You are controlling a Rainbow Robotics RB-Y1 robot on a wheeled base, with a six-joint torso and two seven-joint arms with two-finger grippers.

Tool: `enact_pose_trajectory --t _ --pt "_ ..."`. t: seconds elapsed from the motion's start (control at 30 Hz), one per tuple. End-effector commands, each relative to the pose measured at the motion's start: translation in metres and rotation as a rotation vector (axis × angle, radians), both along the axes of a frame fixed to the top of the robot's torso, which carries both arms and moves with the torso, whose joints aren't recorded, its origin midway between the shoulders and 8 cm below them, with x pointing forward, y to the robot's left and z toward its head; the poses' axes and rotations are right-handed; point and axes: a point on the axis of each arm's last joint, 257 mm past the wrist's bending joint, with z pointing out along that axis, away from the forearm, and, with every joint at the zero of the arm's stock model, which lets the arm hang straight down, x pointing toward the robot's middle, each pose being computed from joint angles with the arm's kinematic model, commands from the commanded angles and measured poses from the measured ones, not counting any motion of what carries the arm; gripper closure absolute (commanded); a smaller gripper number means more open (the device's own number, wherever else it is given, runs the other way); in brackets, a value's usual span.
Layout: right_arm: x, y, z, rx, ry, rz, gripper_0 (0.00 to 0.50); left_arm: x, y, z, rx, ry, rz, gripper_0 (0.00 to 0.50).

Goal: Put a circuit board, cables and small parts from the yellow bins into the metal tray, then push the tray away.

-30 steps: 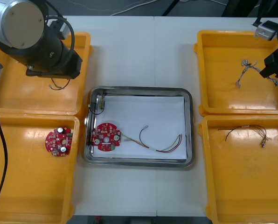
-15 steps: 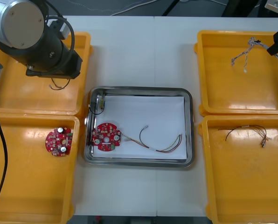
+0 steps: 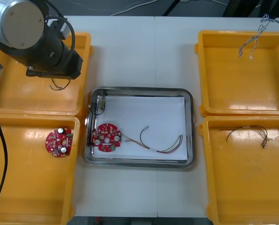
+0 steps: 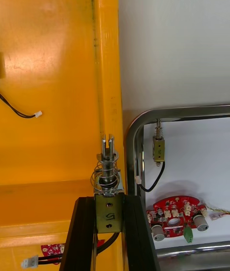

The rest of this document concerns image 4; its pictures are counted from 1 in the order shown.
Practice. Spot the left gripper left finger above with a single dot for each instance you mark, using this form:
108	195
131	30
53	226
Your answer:
81	235

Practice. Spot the steel tray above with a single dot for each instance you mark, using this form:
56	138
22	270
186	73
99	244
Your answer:
134	137

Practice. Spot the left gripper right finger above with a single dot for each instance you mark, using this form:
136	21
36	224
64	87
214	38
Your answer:
136	235

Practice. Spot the metal solenoid with spring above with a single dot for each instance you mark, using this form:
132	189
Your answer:
158	151
14	111
109	213

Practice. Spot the round red circuit board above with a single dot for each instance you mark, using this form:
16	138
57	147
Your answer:
51	249
177	206

